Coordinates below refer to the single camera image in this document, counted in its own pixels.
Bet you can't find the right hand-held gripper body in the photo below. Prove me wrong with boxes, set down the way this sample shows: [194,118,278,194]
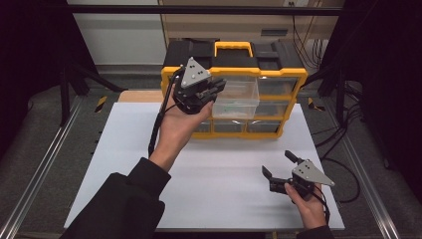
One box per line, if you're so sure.
[269,159,335,199]

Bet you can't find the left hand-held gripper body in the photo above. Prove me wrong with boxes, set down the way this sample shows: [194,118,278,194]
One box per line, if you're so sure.
[172,57,220,116]

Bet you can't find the clear plastic drawer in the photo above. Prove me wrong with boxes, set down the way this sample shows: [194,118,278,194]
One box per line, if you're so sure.
[211,76,261,120]

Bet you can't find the yellow black organizer box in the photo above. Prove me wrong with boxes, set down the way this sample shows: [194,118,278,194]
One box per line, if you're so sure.
[160,39,309,140]

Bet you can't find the person's right hand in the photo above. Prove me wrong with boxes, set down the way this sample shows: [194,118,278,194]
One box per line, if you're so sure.
[284,182,328,231]

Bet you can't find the person's left hand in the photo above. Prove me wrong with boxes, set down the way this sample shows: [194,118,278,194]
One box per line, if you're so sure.
[148,99,215,172]

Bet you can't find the yellow black hazard tape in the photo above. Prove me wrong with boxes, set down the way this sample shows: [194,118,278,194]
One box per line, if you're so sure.
[306,97,326,113]
[95,96,108,114]

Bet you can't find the wooden board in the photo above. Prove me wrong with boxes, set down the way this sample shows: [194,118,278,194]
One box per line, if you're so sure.
[117,90,171,104]

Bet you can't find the grid of clear drawers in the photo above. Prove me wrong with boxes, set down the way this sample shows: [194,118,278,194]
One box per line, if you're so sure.
[169,75,300,133]

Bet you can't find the wooden cabinet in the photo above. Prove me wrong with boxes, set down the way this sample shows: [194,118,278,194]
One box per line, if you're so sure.
[158,0,346,44]

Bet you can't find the black metal stand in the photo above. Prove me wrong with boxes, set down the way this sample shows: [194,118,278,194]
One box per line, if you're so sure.
[59,62,129,127]
[302,61,348,126]

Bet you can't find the black curtain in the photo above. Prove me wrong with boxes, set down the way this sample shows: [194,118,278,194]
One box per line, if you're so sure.
[317,0,422,202]
[0,0,98,160]

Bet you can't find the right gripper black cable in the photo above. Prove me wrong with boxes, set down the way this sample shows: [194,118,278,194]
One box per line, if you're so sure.
[313,184,331,226]

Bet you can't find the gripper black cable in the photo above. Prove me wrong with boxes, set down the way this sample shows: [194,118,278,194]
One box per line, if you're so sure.
[313,184,331,226]
[147,65,185,157]

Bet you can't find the looped black floor cable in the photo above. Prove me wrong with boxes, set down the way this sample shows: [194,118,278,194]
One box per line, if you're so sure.
[319,157,363,204]

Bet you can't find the bundle of black floor cables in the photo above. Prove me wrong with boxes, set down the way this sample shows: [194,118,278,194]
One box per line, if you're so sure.
[313,99,364,160]

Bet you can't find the aluminium rail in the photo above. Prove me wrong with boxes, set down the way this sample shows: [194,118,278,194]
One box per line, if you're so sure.
[0,95,85,239]
[322,99,402,239]

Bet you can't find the black frame bar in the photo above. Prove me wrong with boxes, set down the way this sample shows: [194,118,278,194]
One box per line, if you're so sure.
[43,4,346,17]

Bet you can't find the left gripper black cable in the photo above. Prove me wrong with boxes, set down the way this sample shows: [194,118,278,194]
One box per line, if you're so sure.
[147,65,185,157]

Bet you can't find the hanging black cables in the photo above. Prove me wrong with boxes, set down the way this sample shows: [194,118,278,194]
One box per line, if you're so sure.
[291,2,329,70]

